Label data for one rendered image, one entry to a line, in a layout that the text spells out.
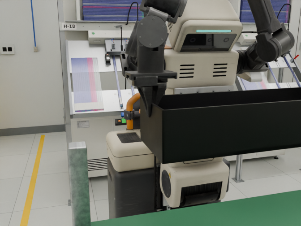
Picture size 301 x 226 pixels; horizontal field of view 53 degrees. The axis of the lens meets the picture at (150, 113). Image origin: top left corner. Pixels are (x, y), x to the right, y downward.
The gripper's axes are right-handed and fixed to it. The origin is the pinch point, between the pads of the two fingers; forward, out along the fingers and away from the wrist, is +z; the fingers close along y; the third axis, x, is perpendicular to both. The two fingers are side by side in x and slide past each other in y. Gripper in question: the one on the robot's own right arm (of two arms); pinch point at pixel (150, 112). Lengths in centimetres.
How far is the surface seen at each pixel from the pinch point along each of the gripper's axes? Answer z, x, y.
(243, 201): 15.3, -16.1, 14.5
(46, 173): 107, 223, -36
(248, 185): 106, 147, 134
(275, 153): 97, 185, 192
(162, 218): 15.5, -17.0, -2.7
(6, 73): 24, 356, -81
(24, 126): 95, 356, -66
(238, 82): 19, 170, 133
